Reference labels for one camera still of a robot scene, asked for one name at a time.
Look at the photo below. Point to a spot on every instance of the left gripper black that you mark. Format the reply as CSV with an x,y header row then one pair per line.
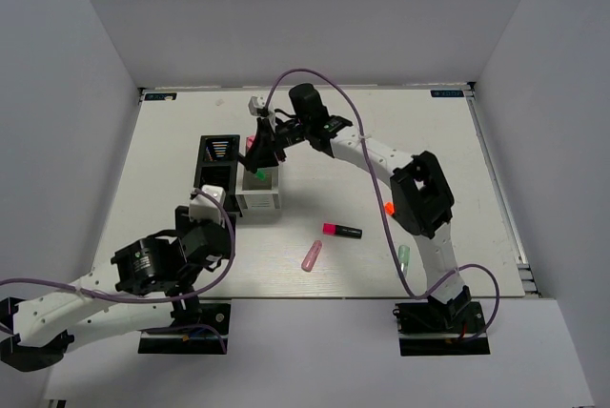
x,y
184,222

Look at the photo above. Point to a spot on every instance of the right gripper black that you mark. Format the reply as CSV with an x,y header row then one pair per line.
x,y
266,143

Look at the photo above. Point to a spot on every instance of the pink capped clear tube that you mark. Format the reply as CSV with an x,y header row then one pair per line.
x,y
249,142

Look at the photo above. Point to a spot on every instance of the pink black highlighter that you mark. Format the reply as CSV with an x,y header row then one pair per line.
x,y
342,231

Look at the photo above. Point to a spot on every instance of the pink translucent small tube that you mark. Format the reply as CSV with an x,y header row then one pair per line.
x,y
311,257

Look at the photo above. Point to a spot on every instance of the orange black highlighter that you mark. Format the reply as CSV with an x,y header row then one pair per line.
x,y
389,208

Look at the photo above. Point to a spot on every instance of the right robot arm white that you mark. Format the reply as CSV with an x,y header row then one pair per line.
x,y
420,193

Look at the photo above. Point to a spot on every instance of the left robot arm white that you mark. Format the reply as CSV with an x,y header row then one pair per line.
x,y
147,286

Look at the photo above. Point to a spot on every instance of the white mesh organizer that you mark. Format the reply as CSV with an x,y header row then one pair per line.
x,y
255,196

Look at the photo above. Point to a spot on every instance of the black mesh organizer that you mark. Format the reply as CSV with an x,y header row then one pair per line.
x,y
216,164

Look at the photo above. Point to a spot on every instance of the left blue table label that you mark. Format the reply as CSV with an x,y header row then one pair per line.
x,y
160,96

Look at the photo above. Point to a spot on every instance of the blue table label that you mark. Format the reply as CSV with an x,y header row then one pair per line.
x,y
160,96
447,93

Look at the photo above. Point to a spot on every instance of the green translucent small tube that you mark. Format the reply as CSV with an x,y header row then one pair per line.
x,y
403,256

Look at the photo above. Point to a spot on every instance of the right blue table label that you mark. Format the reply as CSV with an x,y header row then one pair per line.
x,y
447,93

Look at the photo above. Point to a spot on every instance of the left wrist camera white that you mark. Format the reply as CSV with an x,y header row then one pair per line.
x,y
206,204

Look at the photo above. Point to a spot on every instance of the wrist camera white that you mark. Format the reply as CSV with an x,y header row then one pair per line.
x,y
258,107
206,204

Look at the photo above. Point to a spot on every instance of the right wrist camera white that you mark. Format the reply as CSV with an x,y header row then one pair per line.
x,y
258,107

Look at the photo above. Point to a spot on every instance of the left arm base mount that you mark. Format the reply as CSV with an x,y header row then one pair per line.
x,y
206,334

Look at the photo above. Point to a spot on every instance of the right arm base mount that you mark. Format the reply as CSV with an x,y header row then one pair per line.
x,y
433,329

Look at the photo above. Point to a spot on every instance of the right aluminium table rail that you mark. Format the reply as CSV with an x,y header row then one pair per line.
x,y
524,268

